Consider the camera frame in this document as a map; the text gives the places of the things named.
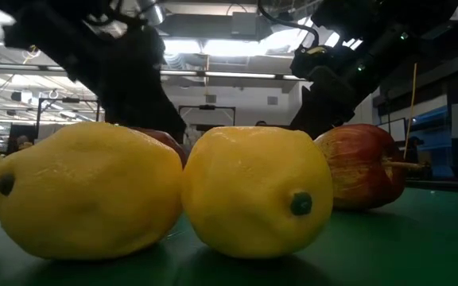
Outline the red yellow striped apple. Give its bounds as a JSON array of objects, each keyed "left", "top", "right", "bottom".
[{"left": 314, "top": 123, "right": 427, "bottom": 211}]

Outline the blue partition panel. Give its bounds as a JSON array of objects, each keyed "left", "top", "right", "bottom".
[{"left": 406, "top": 105, "right": 455, "bottom": 179}]

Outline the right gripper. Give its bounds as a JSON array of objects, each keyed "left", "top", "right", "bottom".
[{"left": 290, "top": 44, "right": 359, "bottom": 140}]

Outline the yellow hanging cord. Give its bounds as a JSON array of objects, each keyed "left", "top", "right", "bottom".
[{"left": 402, "top": 62, "right": 417, "bottom": 160}]

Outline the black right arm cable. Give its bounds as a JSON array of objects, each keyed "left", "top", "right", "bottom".
[{"left": 256, "top": 0, "right": 321, "bottom": 48}]

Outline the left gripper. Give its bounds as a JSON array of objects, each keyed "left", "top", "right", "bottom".
[{"left": 65, "top": 23, "right": 186, "bottom": 143}]

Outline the long ceiling light strip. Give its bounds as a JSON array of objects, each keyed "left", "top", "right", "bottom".
[{"left": 0, "top": 62, "right": 313, "bottom": 81}]

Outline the dark red apple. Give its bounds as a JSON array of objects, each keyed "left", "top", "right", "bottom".
[{"left": 131, "top": 126, "right": 190, "bottom": 168}]

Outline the black yellow ceiling cable reel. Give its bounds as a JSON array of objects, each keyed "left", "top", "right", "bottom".
[{"left": 24, "top": 44, "right": 42, "bottom": 61}]

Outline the black table border frame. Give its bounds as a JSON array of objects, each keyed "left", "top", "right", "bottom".
[{"left": 405, "top": 179, "right": 458, "bottom": 195}]

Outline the silver spiral ceiling duct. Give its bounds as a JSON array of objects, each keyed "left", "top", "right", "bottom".
[{"left": 137, "top": 0, "right": 167, "bottom": 25}]

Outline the grey ceiling air unit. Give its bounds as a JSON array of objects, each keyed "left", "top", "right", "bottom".
[{"left": 231, "top": 11, "right": 262, "bottom": 40}]

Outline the black metal frame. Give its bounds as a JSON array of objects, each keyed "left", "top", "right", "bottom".
[
  {"left": 36, "top": 97, "right": 102, "bottom": 136},
  {"left": 177, "top": 104, "right": 237, "bottom": 132}
]

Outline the white board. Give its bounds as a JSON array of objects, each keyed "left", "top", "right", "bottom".
[{"left": 375, "top": 117, "right": 407, "bottom": 144}]

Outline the green table mat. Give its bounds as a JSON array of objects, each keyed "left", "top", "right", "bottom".
[{"left": 0, "top": 186, "right": 458, "bottom": 286}]

